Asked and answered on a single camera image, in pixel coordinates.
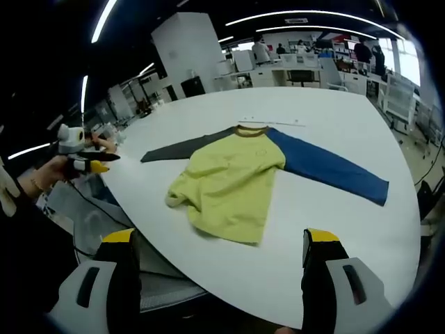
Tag white worn device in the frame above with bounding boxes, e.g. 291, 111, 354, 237
0, 156, 21, 217

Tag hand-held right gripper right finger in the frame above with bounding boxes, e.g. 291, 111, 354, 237
300, 228, 394, 334

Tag person's left hand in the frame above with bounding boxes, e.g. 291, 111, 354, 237
40, 155, 83, 182

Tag black office chair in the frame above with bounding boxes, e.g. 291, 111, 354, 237
287, 69, 314, 88

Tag white mesh chair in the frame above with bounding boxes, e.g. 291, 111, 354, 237
44, 180, 210, 315

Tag yellow blue grey garment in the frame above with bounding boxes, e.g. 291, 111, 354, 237
140, 124, 390, 245

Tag black cabinet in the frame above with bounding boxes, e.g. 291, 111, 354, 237
180, 75, 207, 99

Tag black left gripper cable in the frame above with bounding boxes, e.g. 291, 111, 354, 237
64, 179, 106, 259

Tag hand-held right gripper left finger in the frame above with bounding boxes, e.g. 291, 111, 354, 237
48, 228, 143, 334

